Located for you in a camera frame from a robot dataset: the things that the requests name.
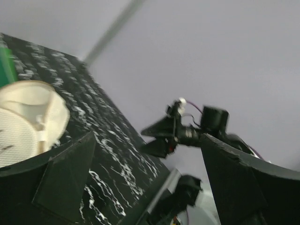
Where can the white mesh laundry bag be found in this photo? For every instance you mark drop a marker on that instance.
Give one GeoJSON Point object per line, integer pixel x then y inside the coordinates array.
{"type": "Point", "coordinates": [33, 117]}

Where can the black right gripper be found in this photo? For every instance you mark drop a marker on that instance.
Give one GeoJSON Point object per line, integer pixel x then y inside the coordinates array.
{"type": "Point", "coordinates": [213, 121]}

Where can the green binder folder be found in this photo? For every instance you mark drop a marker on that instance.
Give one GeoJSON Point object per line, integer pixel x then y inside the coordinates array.
{"type": "Point", "coordinates": [7, 67]}

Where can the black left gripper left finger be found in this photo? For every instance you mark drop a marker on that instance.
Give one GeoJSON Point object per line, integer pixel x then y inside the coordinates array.
{"type": "Point", "coordinates": [47, 189]}

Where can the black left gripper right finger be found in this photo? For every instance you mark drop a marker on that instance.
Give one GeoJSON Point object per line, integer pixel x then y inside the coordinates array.
{"type": "Point", "coordinates": [248, 190]}

